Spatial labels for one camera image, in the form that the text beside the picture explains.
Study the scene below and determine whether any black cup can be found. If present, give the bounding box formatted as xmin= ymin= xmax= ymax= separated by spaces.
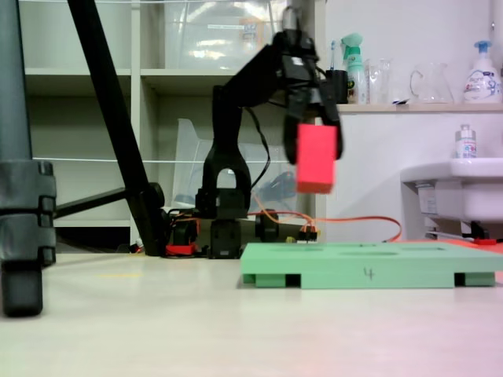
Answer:
xmin=325 ymin=69 xmax=350 ymax=105

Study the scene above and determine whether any red square block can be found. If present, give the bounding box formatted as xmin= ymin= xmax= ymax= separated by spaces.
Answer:
xmin=295 ymin=123 xmax=339 ymax=196

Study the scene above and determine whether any white pump soap bottle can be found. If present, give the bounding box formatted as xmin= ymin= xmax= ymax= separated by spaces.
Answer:
xmin=462 ymin=39 xmax=503 ymax=104

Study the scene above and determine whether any white shelf unit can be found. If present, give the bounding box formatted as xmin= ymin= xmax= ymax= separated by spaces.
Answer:
xmin=17 ymin=0 xmax=328 ymax=253

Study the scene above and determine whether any black tripod leg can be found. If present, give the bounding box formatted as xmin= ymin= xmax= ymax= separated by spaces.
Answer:
xmin=66 ymin=0 xmax=168 ymax=257
xmin=0 ymin=0 xmax=58 ymax=318

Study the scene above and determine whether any clear plastic storage box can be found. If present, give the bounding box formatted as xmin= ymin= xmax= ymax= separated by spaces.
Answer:
xmin=163 ymin=0 xmax=285 ymax=71

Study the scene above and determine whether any thin orange wire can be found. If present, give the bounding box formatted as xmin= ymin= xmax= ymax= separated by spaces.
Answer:
xmin=251 ymin=192 xmax=402 ymax=243

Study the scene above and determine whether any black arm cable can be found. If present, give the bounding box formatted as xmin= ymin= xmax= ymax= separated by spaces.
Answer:
xmin=244 ymin=104 xmax=272 ymax=190

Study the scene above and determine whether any black tripod brace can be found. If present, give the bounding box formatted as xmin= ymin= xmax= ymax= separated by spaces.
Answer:
xmin=53 ymin=187 xmax=133 ymax=220

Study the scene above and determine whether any green spray bottle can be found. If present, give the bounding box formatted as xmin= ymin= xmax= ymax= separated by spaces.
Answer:
xmin=340 ymin=32 xmax=369 ymax=105

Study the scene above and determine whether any small clear sanitizer bottle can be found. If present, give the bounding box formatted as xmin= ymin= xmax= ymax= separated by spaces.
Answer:
xmin=454 ymin=124 xmax=478 ymax=159

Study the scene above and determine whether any green shape sorter board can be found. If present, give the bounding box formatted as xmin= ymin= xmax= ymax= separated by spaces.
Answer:
xmin=238 ymin=242 xmax=503 ymax=291

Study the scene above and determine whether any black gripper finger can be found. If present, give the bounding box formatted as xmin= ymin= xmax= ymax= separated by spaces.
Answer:
xmin=283 ymin=90 xmax=312 ymax=165
xmin=318 ymin=86 xmax=346 ymax=161

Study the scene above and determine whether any clear glass beaker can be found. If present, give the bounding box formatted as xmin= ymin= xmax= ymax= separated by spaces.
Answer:
xmin=365 ymin=57 xmax=395 ymax=105

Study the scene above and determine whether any white sink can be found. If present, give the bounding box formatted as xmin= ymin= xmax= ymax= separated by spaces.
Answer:
xmin=399 ymin=157 xmax=503 ymax=237

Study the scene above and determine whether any clear glass pitcher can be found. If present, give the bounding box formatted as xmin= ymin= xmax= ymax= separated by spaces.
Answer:
xmin=409 ymin=61 xmax=453 ymax=105

